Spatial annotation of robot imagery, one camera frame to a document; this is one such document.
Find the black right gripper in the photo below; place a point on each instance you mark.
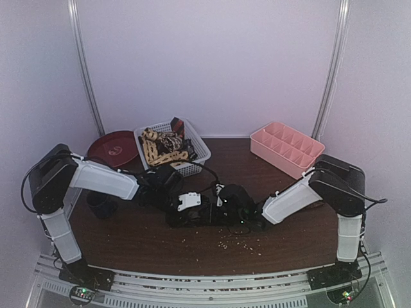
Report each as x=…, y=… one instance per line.
x=218, y=212

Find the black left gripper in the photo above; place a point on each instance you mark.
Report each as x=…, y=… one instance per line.
x=178, y=220

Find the dark brown red patterned tie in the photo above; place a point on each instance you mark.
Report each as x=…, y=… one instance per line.
x=315, y=204

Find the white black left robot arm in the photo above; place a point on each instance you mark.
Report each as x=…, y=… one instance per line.
x=60, y=169

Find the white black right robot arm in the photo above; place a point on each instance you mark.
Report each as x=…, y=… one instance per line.
x=330, y=180

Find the yellow insect patterned tie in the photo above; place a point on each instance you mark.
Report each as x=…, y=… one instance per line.
x=153, y=156

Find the grey plastic mesh basket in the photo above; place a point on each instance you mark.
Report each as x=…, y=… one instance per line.
x=197, y=149

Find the brown cream patterned tie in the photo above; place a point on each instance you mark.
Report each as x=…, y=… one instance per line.
x=168, y=142

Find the dark red round plate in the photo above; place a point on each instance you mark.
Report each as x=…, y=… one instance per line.
x=116, y=148

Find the dark blue mug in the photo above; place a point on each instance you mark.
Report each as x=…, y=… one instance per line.
x=102, y=205

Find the red black striped tie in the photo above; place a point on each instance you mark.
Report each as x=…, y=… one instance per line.
x=178, y=126

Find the pink divided organizer box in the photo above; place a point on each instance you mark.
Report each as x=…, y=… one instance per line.
x=287, y=149

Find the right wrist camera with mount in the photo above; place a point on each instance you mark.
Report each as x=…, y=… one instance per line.
x=219, y=201

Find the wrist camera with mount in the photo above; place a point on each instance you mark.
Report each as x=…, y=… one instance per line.
x=219, y=201
x=189, y=200

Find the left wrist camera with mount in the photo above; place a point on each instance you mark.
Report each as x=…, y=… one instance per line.
x=189, y=200

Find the front aluminium rail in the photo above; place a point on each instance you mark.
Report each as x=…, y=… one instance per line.
x=281, y=289

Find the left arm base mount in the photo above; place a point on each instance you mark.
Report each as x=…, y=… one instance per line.
x=87, y=281

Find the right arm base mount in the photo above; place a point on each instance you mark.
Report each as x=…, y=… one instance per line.
x=342, y=277

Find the left aluminium frame post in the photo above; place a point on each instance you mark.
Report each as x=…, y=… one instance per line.
x=84, y=70

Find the aluminium frame post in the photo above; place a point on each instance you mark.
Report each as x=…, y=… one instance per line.
x=334, y=65
x=84, y=70

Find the right aluminium frame post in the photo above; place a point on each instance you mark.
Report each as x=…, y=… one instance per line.
x=334, y=65

